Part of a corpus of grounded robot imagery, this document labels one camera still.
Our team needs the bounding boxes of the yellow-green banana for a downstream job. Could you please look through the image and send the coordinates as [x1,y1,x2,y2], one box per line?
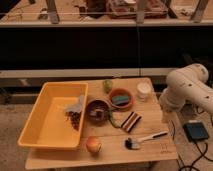
[103,79,112,93]

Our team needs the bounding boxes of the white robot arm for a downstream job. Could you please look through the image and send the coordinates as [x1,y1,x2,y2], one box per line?
[159,63,213,115]

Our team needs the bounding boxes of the orange bowl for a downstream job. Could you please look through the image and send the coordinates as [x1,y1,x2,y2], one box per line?
[108,88,133,110]

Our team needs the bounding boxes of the teal sponge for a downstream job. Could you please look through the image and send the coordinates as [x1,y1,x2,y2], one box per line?
[111,95,129,105]

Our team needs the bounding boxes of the grey crumpled cloth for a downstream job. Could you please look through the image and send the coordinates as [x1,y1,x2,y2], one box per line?
[65,95,84,113]

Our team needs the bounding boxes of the white cup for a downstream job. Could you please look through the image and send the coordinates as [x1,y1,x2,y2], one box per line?
[137,83,152,100]

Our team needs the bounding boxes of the bunch of dark grapes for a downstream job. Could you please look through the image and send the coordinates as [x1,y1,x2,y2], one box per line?
[66,112,81,130]

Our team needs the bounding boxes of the red yellow apple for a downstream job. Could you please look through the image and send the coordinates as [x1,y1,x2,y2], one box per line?
[86,136,101,154]

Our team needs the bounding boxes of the yellow plastic tub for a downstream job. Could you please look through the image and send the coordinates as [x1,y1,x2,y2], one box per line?
[18,82,88,150]

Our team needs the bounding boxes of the white handled dish brush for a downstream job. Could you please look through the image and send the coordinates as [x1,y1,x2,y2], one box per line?
[125,131,168,150]

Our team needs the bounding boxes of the black floor cable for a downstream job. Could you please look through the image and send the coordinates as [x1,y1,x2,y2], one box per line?
[171,120,213,171]

